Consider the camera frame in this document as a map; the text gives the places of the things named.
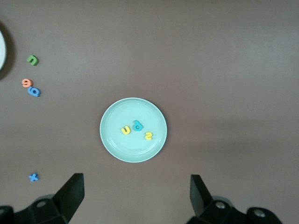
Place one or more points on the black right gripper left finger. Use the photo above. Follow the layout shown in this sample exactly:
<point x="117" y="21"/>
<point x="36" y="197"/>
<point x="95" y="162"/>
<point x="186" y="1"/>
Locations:
<point x="70" y="200"/>

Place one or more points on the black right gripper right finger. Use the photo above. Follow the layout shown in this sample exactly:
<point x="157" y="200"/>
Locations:
<point x="201" y="200"/>

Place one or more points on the yellow foam letter s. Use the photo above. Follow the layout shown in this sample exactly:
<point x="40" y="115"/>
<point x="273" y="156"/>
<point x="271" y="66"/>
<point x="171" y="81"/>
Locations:
<point x="148" y="136"/>

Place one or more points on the yellow foam letter u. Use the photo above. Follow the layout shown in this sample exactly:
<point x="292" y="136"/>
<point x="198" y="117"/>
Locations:
<point x="126" y="133"/>

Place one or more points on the teal foam letter p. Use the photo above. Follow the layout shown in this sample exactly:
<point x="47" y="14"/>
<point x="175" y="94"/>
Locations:
<point x="135" y="123"/>

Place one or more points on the blue foam letter x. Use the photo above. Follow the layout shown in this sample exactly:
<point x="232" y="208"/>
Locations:
<point x="34" y="177"/>

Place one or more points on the light green plate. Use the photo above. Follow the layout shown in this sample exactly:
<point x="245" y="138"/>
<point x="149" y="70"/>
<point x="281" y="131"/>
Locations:
<point x="133" y="149"/>

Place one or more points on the blue foam letter g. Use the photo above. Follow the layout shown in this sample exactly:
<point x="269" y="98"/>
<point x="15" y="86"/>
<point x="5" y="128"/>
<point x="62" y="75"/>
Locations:
<point x="30" y="91"/>

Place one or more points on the orange foam letter e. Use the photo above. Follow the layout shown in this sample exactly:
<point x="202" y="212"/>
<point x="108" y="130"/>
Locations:
<point x="24" y="82"/>

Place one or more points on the green foam letter u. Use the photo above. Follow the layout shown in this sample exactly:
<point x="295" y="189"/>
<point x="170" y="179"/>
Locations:
<point x="35" y="61"/>

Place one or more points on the beige plate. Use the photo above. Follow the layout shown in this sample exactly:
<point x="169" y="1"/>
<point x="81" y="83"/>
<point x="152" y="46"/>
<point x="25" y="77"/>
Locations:
<point x="2" y="49"/>

